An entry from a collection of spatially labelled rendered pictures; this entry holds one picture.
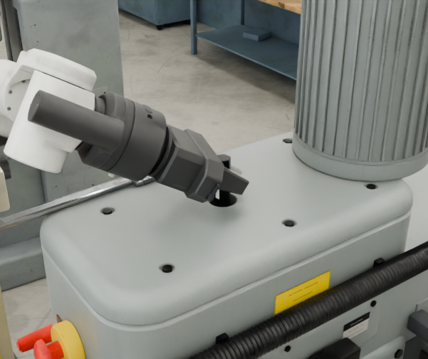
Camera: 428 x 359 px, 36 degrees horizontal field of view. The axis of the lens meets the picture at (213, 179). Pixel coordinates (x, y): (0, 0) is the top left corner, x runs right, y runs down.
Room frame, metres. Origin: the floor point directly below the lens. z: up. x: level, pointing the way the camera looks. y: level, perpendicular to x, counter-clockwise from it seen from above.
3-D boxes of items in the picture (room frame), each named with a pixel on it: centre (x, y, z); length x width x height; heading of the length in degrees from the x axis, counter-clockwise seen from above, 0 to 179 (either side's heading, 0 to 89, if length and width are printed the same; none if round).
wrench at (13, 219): (0.73, 0.18, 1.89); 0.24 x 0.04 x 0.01; 128
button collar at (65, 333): (0.60, 0.18, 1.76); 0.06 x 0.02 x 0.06; 35
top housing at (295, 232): (0.74, -0.02, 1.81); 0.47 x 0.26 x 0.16; 125
